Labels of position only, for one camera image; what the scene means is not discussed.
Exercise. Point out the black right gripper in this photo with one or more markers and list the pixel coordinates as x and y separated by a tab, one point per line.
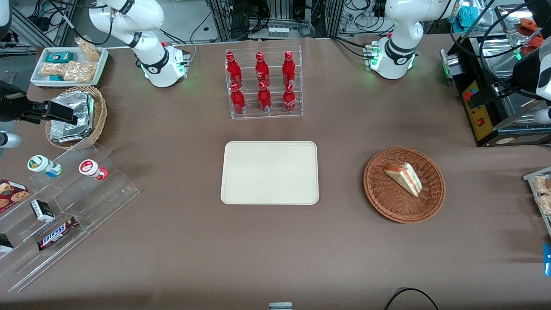
9	104

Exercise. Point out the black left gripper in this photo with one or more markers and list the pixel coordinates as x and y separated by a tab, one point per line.
523	75

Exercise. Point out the triangular sandwich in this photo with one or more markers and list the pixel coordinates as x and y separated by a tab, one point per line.
404	178

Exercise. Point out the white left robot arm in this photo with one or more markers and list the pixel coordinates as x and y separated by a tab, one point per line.
394	56

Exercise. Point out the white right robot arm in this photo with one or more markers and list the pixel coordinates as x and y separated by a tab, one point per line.
159	64

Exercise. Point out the light tan wicker basket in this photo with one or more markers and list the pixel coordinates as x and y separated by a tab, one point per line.
100	116

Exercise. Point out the white rectangular snack tray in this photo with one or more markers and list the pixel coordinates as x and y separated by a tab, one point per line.
103	58

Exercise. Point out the clear tray with metal rim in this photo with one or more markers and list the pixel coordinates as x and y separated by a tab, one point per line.
530	175

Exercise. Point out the brown round wicker basket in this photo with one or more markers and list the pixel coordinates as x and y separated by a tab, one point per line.
381	193

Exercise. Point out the beige rectangular tray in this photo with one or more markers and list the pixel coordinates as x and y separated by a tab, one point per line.
269	172

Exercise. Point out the foil wrapped packages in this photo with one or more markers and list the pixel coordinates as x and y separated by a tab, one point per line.
64	132

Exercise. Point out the black yellow kitchen machine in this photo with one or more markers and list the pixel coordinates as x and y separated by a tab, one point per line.
482	125

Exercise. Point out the small teal snack packet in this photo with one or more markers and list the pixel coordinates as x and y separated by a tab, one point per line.
57	78

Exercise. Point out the clear bag of puffed snacks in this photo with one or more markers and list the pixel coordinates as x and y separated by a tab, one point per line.
88	49
79	72
54	69

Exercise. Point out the green lid yogurt cup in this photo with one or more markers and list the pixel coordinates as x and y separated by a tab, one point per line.
43	165

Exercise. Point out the teal snack box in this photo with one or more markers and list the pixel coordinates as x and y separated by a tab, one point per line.
59	57

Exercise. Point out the red lid yogurt cup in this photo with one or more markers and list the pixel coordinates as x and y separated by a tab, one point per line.
91	168

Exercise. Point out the orange fried food pieces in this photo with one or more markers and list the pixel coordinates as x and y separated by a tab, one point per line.
527	28

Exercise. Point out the red cookie box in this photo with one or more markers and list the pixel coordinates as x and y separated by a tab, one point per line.
13	193

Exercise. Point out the clear acrylic stepped display stand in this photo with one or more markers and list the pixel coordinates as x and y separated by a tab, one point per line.
107	189

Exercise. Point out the small black white carton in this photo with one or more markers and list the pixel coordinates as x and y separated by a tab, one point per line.
42	211

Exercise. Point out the pale puffed snack bag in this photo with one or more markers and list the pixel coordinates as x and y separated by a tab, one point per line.
543	185
546	206

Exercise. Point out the Snickers chocolate bar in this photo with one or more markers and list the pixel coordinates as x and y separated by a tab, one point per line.
57	234

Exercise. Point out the black white snack packet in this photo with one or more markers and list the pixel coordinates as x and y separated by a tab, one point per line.
5	243

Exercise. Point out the blue plastic object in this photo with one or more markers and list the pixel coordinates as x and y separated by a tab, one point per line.
548	258

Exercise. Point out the red cola bottle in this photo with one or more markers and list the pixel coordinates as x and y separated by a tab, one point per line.
233	71
261	71
289	69
289	101
238	101
264	99

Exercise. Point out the clear acrylic bottle rack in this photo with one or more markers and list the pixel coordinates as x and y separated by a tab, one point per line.
274	64

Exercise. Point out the white power strip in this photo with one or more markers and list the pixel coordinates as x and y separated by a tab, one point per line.
278	32

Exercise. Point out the grey metal clamp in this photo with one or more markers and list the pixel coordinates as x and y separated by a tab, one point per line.
280	306

